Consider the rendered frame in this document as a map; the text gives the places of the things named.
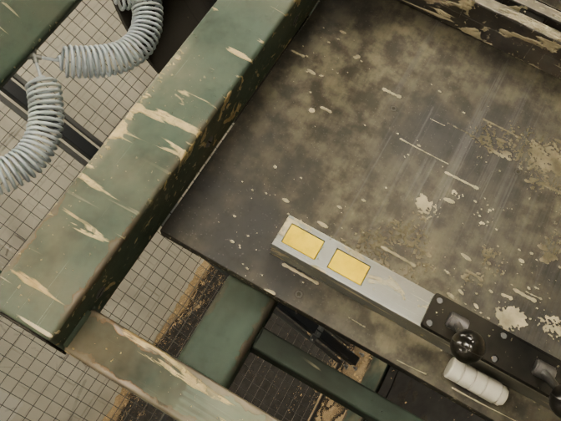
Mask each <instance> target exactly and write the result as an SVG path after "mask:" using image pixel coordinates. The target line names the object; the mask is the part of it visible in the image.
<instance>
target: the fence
mask: <svg viewBox="0 0 561 421"><path fill-rule="evenodd" d="M291 225H294V226H297V227H299V228H301V229H302V230H303V231H306V232H308V233H310V234H311V235H313V236H315V237H317V238H318V239H320V240H322V241H324V243H323V246H322V248H321V249H320V251H319V253H318V255H317V256H316V259H315V260H313V259H311V258H310V257H308V256H306V255H304V254H302V253H300V252H299V251H297V250H295V249H293V248H292V247H290V246H288V245H287V244H285V243H283V242H282V240H283V239H284V237H285V235H286V233H287V231H288V230H289V229H290V227H291ZM337 249H338V250H340V251H343V252H344V253H346V254H347V255H349V256H351V257H353V258H355V259H357V260H358V261H360V262H362V263H364V264H366V265H368V266H369V267H370V268H369V270H368V272H367V274H366V276H365V278H364V280H363V282H362V284H361V285H358V284H356V283H355V282H353V281H351V280H349V279H347V278H345V277H344V276H342V275H340V274H338V273H337V272H335V271H333V270H331V269H330V268H328V265H329V263H330V261H331V259H332V257H333V256H334V254H335V253H336V250H337ZM270 253H271V254H272V255H274V256H277V257H278V258H280V259H281V260H283V261H285V262H287V263H289V264H291V265H292V266H294V267H296V268H298V269H299V270H301V271H303V272H305V273H306V274H308V275H310V276H312V277H314V278H315V279H317V280H319V281H320V282H323V283H325V284H327V286H329V287H332V288H333V289H335V290H337V291H339V292H340V293H342V294H344V295H346V296H348V297H349V298H351V299H353V300H354V301H356V302H359V303H361V304H362V305H363V306H365V307H368V308H369V309H371V310H373V311H374V312H376V313H378V314H380V315H382V316H383V317H385V318H387V319H389V320H390V321H392V322H394V323H396V324H397V325H399V326H401V327H403V328H405V329H407V330H408V331H410V332H412V333H414V334H416V335H417V336H419V337H421V338H423V339H424V340H426V341H428V342H430V343H431V344H433V345H435V346H437V347H439V348H441V349H442V350H444V351H445V352H447V353H450V354H452V352H451V349H450V342H448V341H446V340H444V339H442V338H440V337H439V336H437V335H435V334H433V333H432V332H429V331H428V330H426V329H425V328H423V327H421V325H420V324H421V321H422V319H423V317H424V315H425V313H426V311H427V308H428V306H429V304H430V302H431V300H432V297H433V296H434V295H435V294H433V293H431V292H429V291H428V290H426V289H424V288H422V287H420V286H418V285H417V284H415V283H413V282H411V281H409V280H407V279H406V278H404V277H403V276H400V275H398V274H396V273H395V272H394V271H391V270H389V269H387V268H386V267H384V266H382V265H380V264H378V263H377V262H375V261H373V260H371V259H369V258H368V257H366V256H363V255H362V254H361V253H359V252H357V251H354V250H352V249H351V248H350V247H348V246H345V245H343V244H342V243H340V242H339V241H336V240H335V239H333V238H331V237H329V236H327V235H326V234H324V233H322V232H320V231H318V230H317V229H315V228H313V227H311V226H309V225H307V224H306V223H304V222H302V221H300V220H298V219H296V218H295V217H293V216H291V215H289V216H288V217H287V219H286V221H285V223H284V225H283V226H282V227H281V229H280V231H279V232H278V234H277V236H276V237H275V239H274V240H273V242H272V245H271V249H270ZM469 365H471V366H473V367H474V368H476V369H478V370H479V371H481V372H483V373H486V374H487V375H488V376H490V377H492V378H494V379H496V380H498V381H499V382H500V383H503V384H505V385H507V386H508V387H510V388H512V389H513V390H515V391H517V392H519V393H521V394H522V395H524V396H526V397H528V398H530V399H532V400H533V401H534V402H536V403H539V404H541V405H542V406H544V407H545V408H548V409H549V410H551V411H552V409H551V408H550V406H549V403H548V397H546V396H544V395H542V394H541V393H539V392H537V391H535V390H534V389H532V388H530V387H528V386H527V385H525V384H523V383H520V382H519V381H518V380H516V379H514V378H512V377H510V376H508V375H507V374H505V373H503V372H501V371H499V370H497V369H496V368H494V367H492V366H491V365H489V364H487V363H485V362H484V361H482V360H479V361H478V362H476V363H471V364H469Z"/></svg>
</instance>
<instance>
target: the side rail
mask: <svg viewBox="0 0 561 421"><path fill-rule="evenodd" d="M64 351H65V352H66V353H68V354H70V355H71V356H73V357H74V358H77V359H78V360H79V361H81V362H82V363H83V364H85V365H87V366H88V367H90V368H92V369H93V370H94V371H96V372H98V373H100V374H102V375H103V376H105V377H106V378H108V379H109V380H111V381H113V382H114V383H117V384H118V385H119V386H120V387H122V388H124V389H126V390H128V391H129V392H131V393H132V394H134V395H135V396H137V397H139V398H141V399H142V400H144V401H145V402H146V403H149V404H150V405H152V406H153V407H155V408H157V409H158V410H160V411H161V412H163V413H165V414H167V415H168V416H170V417H171V418H173V419H175V420H176V421H280V420H279V419H277V418H275V417H273V416H272V415H270V414H268V413H267V412H265V411H264V410H262V409H260V408H258V407H256V406H255V405H254V404H252V403H250V402H248V401H247V400H245V399H243V398H242V397H240V396H239V395H237V394H235V393H233V392H231V391H230V390H229V389H227V388H225V387H223V386H221V385H220V384H218V383H217V382H215V381H213V380H212V379H210V378H208V377H206V376H205V375H204V374H202V373H200V372H198V371H196V370H195V369H193V368H192V367H190V366H188V365H187V364H185V363H183V362H181V361H180V360H179V359H177V358H175V357H173V356H171V355H170V354H168V353H167V352H165V351H163V350H162V349H160V348H158V347H156V346H155V345H154V344H152V343H150V342H148V341H146V340H145V339H143V338H142V337H140V336H138V335H137V334H135V333H133V332H131V331H130V330H129V329H127V328H125V327H123V326H121V325H120V324H118V323H117V322H115V321H113V320H112V319H110V318H108V317H106V316H105V315H104V314H102V313H100V312H98V311H96V310H94V309H92V310H91V314H90V316H89V317H88V320H87V321H86V322H85V323H84V325H83V326H82V327H81V329H80V330H79V331H78V333H77V334H76V336H75V338H74V339H73V341H72V342H71V343H70V344H69V345H68V347H65V348H64Z"/></svg>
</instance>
